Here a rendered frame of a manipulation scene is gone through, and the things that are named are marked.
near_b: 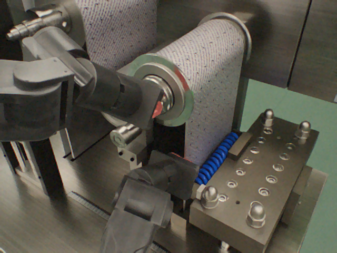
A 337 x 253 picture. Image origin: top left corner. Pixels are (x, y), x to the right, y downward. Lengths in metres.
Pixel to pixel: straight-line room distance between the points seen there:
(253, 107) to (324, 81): 2.03
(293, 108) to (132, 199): 2.56
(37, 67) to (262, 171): 0.56
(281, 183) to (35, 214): 0.60
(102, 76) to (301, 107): 2.66
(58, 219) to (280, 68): 0.66
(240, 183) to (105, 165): 0.41
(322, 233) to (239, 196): 1.38
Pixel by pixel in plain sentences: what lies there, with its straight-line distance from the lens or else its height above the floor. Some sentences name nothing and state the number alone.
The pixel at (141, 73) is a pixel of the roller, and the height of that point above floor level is 1.28.
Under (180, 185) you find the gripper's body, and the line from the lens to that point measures 0.61.
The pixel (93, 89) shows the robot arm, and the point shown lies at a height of 1.37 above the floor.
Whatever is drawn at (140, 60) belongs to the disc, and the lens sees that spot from 0.58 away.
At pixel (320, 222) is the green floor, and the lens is 2.10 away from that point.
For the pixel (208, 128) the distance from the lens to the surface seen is 0.70.
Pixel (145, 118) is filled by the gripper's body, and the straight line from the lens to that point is 0.45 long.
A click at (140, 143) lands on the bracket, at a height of 1.14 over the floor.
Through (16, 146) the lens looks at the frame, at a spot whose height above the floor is 1.02.
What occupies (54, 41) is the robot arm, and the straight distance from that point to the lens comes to 0.44.
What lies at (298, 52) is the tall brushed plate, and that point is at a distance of 0.81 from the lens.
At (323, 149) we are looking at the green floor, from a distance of 2.58.
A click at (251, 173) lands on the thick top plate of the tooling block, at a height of 1.03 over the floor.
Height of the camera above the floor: 1.56
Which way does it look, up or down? 39 degrees down
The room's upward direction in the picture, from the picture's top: straight up
